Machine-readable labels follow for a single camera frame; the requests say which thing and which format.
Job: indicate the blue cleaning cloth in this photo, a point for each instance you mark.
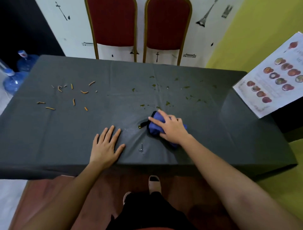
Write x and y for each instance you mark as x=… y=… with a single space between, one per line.
x=155 y=129

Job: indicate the white printed menu sheet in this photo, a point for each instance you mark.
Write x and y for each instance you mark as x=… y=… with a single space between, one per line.
x=274 y=80

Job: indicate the person's right middle finger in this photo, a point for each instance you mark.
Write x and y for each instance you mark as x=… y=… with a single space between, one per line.
x=163 y=114

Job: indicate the red chair with gold frame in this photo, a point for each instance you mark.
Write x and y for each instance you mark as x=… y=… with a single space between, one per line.
x=167 y=23
x=111 y=22

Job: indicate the person's left hand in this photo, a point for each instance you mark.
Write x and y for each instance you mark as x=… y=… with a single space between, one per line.
x=104 y=152

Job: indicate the blue water jug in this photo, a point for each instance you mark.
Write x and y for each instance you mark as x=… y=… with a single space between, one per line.
x=13 y=81
x=28 y=62

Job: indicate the person's left middle finger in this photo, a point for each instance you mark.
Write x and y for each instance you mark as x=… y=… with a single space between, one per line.
x=109 y=134

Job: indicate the scattered green leaf scraps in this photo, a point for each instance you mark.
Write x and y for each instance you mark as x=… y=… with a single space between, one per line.
x=167 y=103

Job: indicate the dark grey tablecloth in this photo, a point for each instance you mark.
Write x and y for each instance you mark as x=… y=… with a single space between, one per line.
x=71 y=132

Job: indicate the person's left little finger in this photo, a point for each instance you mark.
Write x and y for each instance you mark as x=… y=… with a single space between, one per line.
x=95 y=140

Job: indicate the person's right forearm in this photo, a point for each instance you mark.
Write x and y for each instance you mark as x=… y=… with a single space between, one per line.
x=232 y=189

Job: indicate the person's left forearm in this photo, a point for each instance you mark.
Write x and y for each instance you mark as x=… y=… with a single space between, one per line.
x=71 y=199

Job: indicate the person's black trousers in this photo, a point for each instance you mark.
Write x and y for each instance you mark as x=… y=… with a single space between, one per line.
x=151 y=213

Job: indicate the person's right little finger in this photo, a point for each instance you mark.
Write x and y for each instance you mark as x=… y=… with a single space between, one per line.
x=180 y=121

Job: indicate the person's left thumb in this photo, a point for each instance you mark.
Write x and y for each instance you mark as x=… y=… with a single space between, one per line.
x=120 y=149

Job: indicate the person's right hand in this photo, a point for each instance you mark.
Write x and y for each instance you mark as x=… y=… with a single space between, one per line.
x=174 y=130

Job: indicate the beige slipper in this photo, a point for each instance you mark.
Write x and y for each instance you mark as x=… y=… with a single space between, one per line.
x=126 y=197
x=155 y=185

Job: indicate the scattered orange snack sticks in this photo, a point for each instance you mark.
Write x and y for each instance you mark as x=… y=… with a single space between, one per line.
x=84 y=92

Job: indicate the person's right thumb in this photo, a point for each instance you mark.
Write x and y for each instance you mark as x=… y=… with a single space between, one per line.
x=162 y=136

